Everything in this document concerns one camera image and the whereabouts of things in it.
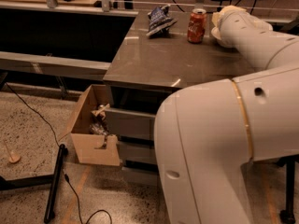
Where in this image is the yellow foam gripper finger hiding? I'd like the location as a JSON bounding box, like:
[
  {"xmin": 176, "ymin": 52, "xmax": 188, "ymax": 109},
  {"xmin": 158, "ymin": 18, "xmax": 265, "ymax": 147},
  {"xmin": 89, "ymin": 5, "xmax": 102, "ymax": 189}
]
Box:
[{"xmin": 212, "ymin": 5, "xmax": 244, "ymax": 27}]

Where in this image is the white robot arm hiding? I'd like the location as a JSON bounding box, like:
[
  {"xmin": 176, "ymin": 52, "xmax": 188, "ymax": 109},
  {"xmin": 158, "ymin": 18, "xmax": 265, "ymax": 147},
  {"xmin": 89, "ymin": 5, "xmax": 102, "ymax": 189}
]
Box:
[{"xmin": 154, "ymin": 6, "xmax": 299, "ymax": 224}]

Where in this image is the white paper bowl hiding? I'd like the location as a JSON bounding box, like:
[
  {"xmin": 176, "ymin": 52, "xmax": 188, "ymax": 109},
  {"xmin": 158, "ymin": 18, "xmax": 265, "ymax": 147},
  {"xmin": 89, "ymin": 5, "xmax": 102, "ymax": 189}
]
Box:
[{"xmin": 211, "ymin": 27, "xmax": 229, "ymax": 48}]

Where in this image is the red soda can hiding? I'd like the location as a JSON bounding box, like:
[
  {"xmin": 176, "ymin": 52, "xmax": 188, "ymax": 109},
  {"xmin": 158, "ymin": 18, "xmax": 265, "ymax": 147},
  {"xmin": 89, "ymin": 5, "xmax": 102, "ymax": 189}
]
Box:
[{"xmin": 187, "ymin": 8, "xmax": 206, "ymax": 44}]

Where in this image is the blue chip bag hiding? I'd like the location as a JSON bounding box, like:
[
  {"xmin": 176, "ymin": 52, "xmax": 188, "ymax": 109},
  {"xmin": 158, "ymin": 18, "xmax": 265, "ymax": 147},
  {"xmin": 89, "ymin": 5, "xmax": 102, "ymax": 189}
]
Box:
[{"xmin": 147, "ymin": 4, "xmax": 178, "ymax": 36}]

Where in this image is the grey drawer cabinet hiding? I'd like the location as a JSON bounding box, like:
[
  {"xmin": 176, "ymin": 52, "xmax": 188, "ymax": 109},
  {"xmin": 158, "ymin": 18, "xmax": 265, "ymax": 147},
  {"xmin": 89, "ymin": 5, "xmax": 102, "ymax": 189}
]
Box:
[{"xmin": 102, "ymin": 10, "xmax": 265, "ymax": 187}]

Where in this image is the top grey drawer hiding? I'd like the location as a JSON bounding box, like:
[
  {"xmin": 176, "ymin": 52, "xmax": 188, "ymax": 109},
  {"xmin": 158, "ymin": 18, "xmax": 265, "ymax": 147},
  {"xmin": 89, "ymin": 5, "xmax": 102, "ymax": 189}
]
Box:
[{"xmin": 105, "ymin": 108, "xmax": 155, "ymax": 140}]

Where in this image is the grey drawer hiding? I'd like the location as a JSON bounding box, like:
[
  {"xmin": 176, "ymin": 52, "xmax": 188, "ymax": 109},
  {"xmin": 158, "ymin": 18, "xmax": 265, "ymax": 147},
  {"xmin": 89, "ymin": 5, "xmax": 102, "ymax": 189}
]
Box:
[
  {"xmin": 121, "ymin": 167, "xmax": 159, "ymax": 186},
  {"xmin": 118, "ymin": 141, "xmax": 157, "ymax": 164},
  {"xmin": 105, "ymin": 108, "xmax": 155, "ymax": 140}
]

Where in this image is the middle grey drawer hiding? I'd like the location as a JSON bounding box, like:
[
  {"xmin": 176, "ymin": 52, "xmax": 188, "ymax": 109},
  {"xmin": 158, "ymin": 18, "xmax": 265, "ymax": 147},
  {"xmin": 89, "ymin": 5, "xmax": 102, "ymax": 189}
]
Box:
[{"xmin": 118, "ymin": 141, "xmax": 157, "ymax": 164}]

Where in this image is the trash inside cardboard box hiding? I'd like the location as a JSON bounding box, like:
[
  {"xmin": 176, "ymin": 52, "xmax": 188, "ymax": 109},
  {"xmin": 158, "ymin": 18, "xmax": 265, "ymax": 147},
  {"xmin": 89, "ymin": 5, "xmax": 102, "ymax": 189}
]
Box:
[{"xmin": 90, "ymin": 105, "xmax": 109, "ymax": 135}]

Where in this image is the cardboard box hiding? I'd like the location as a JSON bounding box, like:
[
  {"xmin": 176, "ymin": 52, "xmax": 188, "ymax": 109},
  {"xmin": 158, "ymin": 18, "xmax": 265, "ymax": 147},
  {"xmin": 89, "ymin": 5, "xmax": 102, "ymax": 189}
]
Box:
[{"xmin": 60, "ymin": 85, "xmax": 121, "ymax": 166}]

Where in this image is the bottom grey drawer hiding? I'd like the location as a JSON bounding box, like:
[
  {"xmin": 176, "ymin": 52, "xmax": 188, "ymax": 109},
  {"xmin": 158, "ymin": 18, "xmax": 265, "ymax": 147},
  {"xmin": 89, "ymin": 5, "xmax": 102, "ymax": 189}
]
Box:
[{"xmin": 121, "ymin": 167, "xmax": 159, "ymax": 186}]

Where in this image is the black stand leg right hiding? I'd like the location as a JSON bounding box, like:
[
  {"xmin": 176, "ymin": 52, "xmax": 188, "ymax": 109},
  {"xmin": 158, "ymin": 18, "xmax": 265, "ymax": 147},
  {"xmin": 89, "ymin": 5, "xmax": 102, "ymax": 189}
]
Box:
[{"xmin": 276, "ymin": 155, "xmax": 299, "ymax": 224}]

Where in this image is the black table leg base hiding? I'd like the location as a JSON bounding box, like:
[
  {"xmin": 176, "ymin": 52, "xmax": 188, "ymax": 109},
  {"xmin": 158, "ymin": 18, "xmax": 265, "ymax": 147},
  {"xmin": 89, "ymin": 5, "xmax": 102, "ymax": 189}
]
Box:
[{"xmin": 0, "ymin": 144, "xmax": 68, "ymax": 224}]

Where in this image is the small wooden spinning top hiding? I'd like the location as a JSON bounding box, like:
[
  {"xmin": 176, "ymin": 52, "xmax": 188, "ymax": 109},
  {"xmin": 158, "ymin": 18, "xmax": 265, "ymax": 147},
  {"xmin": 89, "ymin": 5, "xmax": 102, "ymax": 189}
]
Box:
[{"xmin": 4, "ymin": 144, "xmax": 21, "ymax": 163}]

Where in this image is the black cable on floor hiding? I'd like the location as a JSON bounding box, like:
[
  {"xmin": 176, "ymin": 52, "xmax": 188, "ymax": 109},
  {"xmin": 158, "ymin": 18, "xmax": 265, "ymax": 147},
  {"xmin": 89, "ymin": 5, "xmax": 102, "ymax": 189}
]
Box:
[{"xmin": 4, "ymin": 82, "xmax": 113, "ymax": 224}]

